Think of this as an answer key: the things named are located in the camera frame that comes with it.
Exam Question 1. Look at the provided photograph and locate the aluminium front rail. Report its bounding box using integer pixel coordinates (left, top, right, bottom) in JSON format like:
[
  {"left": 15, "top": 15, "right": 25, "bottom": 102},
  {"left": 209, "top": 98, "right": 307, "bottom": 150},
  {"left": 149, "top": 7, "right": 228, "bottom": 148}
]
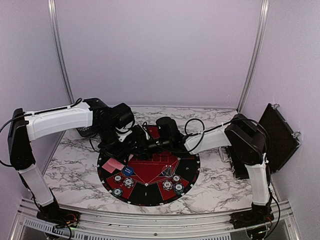
[{"left": 9, "top": 198, "right": 302, "bottom": 240}]

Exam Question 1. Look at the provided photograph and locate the left aluminium frame post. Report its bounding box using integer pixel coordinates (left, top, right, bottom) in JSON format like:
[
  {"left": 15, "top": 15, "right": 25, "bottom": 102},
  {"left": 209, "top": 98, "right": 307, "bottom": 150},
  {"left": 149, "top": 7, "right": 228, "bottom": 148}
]
[{"left": 47, "top": 0, "right": 75, "bottom": 104}]

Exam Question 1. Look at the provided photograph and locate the round red black poker mat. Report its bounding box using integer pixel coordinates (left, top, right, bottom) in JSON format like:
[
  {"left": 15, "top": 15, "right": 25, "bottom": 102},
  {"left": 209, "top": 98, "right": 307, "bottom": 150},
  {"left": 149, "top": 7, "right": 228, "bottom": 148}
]
[{"left": 97, "top": 125, "right": 201, "bottom": 207}]

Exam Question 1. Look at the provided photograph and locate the single red playing card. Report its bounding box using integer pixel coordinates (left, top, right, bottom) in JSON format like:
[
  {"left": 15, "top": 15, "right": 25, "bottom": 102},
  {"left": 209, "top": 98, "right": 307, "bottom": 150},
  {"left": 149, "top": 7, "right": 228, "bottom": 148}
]
[{"left": 102, "top": 158, "right": 125, "bottom": 173}]

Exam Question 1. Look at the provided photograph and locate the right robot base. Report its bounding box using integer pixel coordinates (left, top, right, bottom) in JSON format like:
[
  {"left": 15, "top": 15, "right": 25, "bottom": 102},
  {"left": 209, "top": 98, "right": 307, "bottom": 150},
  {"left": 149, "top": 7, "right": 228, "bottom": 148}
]
[{"left": 229, "top": 206, "right": 275, "bottom": 240}]

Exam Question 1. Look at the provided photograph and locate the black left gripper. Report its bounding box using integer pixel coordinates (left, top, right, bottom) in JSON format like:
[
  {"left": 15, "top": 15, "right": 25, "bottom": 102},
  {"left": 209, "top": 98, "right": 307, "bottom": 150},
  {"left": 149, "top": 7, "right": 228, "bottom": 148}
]
[{"left": 96, "top": 124, "right": 132, "bottom": 166}]

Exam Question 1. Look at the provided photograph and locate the blue small blind button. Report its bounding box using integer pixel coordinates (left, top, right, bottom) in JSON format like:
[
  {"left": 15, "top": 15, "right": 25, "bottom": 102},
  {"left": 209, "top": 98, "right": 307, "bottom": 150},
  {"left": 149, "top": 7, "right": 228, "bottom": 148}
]
[{"left": 122, "top": 166, "right": 135, "bottom": 177}]

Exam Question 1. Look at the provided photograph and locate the aluminium frame post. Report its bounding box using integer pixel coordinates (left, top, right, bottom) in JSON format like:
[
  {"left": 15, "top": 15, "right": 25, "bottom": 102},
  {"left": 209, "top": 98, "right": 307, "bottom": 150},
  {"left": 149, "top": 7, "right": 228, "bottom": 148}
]
[
  {"left": 47, "top": 0, "right": 75, "bottom": 104},
  {"left": 236, "top": 0, "right": 270, "bottom": 113}
]

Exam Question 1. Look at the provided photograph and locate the black poker chip case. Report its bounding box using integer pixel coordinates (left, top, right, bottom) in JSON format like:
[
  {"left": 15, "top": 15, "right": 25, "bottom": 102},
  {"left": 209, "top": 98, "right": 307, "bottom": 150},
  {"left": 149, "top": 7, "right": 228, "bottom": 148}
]
[{"left": 259, "top": 103, "right": 301, "bottom": 174}]

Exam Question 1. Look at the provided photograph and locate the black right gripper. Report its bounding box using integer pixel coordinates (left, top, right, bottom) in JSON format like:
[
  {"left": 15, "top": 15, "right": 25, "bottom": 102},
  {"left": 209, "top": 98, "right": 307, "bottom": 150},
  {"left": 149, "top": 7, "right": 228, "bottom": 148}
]
[{"left": 129, "top": 135, "right": 171, "bottom": 161}]

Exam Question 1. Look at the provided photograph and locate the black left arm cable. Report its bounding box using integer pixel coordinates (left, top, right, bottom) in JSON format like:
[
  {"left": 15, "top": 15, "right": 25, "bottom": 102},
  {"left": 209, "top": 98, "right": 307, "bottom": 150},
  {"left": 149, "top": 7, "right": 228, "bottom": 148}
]
[{"left": 0, "top": 98, "right": 83, "bottom": 168}]

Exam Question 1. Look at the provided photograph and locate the black floral box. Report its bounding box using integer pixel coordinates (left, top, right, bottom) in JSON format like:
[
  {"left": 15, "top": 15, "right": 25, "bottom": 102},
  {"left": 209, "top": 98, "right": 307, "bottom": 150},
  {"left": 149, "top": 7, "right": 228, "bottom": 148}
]
[{"left": 76, "top": 126, "right": 97, "bottom": 138}]

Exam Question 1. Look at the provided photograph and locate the right aluminium frame post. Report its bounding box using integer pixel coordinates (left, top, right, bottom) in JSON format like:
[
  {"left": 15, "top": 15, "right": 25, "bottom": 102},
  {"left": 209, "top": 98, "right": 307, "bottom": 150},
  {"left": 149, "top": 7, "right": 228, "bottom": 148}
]
[{"left": 236, "top": 0, "right": 270, "bottom": 113}]

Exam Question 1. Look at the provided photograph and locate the clear round dealer button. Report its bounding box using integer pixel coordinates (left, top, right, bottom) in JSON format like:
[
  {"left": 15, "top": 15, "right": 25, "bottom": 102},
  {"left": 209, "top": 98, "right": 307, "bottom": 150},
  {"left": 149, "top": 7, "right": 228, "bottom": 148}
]
[{"left": 159, "top": 164, "right": 176, "bottom": 178}]

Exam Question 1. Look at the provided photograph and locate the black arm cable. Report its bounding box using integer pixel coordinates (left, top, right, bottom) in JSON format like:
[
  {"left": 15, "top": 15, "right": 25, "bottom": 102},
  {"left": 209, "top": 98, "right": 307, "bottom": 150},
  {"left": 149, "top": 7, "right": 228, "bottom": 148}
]
[
  {"left": 0, "top": 98, "right": 83, "bottom": 168},
  {"left": 182, "top": 118, "right": 275, "bottom": 211}
]

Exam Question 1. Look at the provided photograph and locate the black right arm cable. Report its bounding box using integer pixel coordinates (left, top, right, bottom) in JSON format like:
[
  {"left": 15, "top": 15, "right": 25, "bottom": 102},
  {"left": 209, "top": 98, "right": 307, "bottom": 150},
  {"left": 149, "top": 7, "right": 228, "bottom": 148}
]
[{"left": 182, "top": 118, "right": 275, "bottom": 211}]

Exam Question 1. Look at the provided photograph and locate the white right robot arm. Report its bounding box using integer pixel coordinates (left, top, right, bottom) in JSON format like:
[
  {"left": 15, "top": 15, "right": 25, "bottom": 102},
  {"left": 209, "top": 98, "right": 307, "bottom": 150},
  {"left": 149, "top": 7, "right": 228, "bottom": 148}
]
[{"left": 133, "top": 113, "right": 272, "bottom": 224}]

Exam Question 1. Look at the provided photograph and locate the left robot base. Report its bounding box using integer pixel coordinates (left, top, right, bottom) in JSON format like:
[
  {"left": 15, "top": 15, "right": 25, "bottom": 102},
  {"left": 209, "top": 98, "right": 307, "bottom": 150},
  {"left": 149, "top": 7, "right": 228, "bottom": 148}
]
[{"left": 36, "top": 204, "right": 80, "bottom": 228}]

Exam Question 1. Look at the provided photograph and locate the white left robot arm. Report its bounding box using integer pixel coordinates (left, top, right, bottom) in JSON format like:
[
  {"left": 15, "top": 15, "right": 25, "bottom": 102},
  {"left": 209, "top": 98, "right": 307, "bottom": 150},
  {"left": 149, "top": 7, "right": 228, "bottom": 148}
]
[{"left": 6, "top": 98, "right": 139, "bottom": 223}]

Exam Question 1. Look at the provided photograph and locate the red brown poker chip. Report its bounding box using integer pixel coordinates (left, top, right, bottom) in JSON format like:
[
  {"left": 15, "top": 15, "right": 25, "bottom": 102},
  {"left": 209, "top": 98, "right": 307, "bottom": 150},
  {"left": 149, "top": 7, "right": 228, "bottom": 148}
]
[
  {"left": 113, "top": 175, "right": 123, "bottom": 183},
  {"left": 172, "top": 175, "right": 181, "bottom": 183}
]

